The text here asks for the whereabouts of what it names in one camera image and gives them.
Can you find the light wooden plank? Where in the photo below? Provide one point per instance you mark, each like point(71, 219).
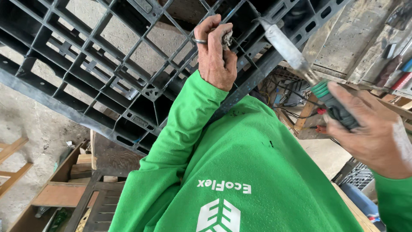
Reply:
point(355, 211)

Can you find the blue plastic container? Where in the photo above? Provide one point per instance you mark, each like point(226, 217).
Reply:
point(360, 199)

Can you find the person's right hand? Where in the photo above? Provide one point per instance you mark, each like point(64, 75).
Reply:
point(376, 138)

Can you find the person's left hand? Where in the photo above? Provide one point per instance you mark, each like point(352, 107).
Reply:
point(215, 64)

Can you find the light wooden frame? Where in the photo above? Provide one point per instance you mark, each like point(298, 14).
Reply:
point(13, 167)

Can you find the small grey rag wad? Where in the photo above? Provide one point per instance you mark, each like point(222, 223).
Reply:
point(227, 39)

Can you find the green glass bottle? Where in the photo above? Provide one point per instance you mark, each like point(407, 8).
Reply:
point(58, 219)

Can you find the green sweatshirt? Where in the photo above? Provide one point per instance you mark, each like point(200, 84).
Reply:
point(257, 167)

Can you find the dark plywood board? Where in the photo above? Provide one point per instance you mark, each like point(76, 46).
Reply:
point(112, 158)

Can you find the workbench with tools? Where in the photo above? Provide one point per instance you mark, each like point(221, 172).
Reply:
point(379, 48)

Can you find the black plastic pallet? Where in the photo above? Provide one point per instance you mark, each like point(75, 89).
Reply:
point(32, 88)

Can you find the dark slatted wooden panel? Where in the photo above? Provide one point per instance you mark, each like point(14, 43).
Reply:
point(103, 206)

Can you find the wooden crate with scrap wood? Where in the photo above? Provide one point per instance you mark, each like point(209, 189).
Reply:
point(61, 193)

